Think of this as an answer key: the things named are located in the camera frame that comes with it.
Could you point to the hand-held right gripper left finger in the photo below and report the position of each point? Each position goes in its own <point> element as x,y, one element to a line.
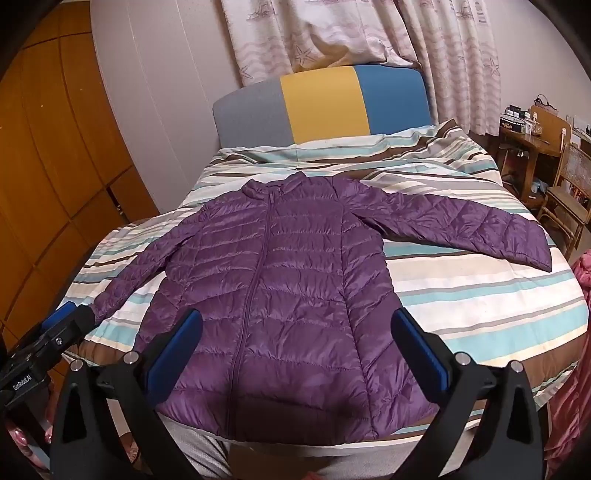
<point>178,341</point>

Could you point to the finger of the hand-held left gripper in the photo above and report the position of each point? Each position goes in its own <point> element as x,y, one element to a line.
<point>57,313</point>
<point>76,322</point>

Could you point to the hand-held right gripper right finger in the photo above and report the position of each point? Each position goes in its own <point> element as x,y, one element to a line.
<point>418,348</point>

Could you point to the purple down jacket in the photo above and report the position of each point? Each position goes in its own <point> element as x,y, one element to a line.
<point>286,286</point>

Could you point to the striped bed blanket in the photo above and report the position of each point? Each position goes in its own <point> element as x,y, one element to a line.
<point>461,286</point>

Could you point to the person's grey pants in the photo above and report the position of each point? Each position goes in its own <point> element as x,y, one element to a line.
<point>203,454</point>

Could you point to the pink cloth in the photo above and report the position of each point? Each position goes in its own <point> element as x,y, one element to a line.
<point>575,392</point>

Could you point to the wooden wardrobe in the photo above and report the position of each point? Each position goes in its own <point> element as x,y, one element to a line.
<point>55,138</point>

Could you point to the rattan wooden chair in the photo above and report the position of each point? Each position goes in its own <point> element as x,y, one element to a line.
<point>565,194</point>

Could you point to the wooden desk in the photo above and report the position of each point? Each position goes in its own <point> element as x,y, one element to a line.
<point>519,147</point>

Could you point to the decorated tin box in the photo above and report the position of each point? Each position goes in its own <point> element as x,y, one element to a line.
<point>513,124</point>

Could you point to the wooden chair solid backrest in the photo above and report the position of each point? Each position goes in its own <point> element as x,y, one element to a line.
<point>549,129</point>

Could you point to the grey yellow blue headboard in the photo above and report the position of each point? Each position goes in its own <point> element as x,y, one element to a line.
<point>323,101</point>

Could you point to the small handbag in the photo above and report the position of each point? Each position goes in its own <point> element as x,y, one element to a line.
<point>545,104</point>

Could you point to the patterned white curtain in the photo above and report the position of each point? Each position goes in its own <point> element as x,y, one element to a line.
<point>300,32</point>
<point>457,55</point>

